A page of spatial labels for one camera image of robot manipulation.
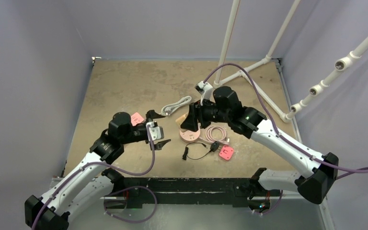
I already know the white pipe frame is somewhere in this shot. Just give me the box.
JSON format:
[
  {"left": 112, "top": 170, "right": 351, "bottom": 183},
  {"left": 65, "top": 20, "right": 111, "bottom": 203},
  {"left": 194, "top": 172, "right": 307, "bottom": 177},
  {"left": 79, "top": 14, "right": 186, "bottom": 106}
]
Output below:
[{"left": 213, "top": 0, "right": 300, "bottom": 123}]

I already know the pink square plug adapter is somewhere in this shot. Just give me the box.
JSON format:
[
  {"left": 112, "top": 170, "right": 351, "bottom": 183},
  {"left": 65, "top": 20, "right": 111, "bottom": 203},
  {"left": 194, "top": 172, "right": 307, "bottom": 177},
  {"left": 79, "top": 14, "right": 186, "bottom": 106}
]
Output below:
[{"left": 218, "top": 145, "right": 234, "bottom": 161}]

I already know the black power adapter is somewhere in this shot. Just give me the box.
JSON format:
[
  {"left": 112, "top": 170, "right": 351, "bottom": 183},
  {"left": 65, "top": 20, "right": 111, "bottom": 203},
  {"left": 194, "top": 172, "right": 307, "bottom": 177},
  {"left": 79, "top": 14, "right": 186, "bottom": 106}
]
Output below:
[{"left": 209, "top": 141, "right": 220, "bottom": 152}]

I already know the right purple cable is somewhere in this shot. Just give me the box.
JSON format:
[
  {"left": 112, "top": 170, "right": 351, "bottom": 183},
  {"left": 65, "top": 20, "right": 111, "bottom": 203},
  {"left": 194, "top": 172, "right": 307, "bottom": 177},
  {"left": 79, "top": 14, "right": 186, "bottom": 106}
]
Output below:
[{"left": 202, "top": 63, "right": 368, "bottom": 180}]

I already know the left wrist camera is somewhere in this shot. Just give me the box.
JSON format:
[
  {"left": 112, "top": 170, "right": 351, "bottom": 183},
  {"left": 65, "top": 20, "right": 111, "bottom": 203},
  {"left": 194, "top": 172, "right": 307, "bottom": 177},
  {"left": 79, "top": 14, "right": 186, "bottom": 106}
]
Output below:
[{"left": 146, "top": 121, "right": 164, "bottom": 141}]

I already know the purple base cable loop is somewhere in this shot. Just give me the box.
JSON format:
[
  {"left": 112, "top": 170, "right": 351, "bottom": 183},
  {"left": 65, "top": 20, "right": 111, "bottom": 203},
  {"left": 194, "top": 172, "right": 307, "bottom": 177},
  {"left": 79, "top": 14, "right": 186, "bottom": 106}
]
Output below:
[{"left": 103, "top": 185, "right": 158, "bottom": 224}]

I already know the black adapter cable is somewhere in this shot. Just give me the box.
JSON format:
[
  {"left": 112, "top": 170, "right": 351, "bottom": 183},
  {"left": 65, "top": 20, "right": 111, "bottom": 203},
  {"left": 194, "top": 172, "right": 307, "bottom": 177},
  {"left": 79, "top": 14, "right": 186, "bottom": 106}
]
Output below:
[{"left": 182, "top": 142, "right": 213, "bottom": 161}]

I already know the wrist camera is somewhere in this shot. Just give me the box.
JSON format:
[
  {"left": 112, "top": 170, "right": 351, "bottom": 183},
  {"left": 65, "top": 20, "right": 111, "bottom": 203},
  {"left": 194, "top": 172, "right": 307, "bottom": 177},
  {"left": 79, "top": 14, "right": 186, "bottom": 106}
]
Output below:
[
  {"left": 146, "top": 121, "right": 164, "bottom": 141},
  {"left": 195, "top": 81, "right": 214, "bottom": 106}
]

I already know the pink cube socket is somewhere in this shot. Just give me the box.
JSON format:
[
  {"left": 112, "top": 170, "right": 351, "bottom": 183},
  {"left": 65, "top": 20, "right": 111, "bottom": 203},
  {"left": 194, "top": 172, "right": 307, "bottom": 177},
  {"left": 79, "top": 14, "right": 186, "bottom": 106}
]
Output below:
[{"left": 131, "top": 112, "right": 145, "bottom": 126}]

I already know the pink coiled cable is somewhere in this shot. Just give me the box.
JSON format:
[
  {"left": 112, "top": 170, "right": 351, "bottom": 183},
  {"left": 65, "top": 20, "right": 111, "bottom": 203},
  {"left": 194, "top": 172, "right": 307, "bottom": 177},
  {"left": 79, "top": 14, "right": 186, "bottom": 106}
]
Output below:
[{"left": 200, "top": 125, "right": 234, "bottom": 145}]

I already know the white cable of beige socket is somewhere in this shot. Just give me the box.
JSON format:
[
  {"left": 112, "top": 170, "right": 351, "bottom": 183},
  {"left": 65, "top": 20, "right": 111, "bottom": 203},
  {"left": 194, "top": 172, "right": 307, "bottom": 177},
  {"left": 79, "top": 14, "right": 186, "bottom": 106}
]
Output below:
[{"left": 161, "top": 95, "right": 193, "bottom": 117}]

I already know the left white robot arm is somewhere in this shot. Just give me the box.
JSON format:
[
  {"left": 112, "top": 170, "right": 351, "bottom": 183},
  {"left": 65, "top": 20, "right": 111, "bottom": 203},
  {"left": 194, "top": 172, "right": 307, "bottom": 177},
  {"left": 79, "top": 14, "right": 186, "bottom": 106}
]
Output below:
[{"left": 24, "top": 110, "right": 166, "bottom": 230}]

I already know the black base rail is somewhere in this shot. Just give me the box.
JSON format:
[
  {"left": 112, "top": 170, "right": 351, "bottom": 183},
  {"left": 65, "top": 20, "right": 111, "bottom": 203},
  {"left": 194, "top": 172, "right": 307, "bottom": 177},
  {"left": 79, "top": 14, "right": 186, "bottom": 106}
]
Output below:
[{"left": 101, "top": 169, "right": 280, "bottom": 208}]

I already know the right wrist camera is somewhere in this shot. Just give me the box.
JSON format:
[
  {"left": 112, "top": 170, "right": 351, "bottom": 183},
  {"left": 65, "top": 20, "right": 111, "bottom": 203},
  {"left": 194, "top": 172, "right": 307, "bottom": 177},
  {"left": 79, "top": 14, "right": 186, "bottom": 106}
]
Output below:
[{"left": 195, "top": 81, "right": 214, "bottom": 106}]

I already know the white pipe with fittings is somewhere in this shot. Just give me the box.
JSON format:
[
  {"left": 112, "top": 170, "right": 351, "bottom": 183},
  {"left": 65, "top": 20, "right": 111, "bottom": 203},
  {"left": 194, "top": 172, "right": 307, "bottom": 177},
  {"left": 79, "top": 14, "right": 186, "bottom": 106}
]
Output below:
[{"left": 286, "top": 36, "right": 368, "bottom": 120}]

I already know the pink round power socket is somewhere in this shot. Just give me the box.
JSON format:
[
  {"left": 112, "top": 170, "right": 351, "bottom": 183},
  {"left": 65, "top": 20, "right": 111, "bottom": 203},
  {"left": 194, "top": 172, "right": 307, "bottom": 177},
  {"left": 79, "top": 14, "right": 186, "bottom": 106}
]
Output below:
[{"left": 179, "top": 129, "right": 201, "bottom": 143}]

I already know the beige cube power socket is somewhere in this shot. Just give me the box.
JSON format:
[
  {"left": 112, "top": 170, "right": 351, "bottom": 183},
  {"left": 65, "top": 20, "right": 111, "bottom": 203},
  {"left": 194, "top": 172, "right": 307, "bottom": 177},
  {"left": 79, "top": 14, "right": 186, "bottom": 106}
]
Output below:
[{"left": 175, "top": 113, "right": 188, "bottom": 127}]

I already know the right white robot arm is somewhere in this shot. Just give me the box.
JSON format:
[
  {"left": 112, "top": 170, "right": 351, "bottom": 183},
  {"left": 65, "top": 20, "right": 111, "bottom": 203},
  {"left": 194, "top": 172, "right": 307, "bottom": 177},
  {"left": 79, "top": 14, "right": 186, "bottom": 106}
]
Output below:
[{"left": 180, "top": 83, "right": 339, "bottom": 204}]

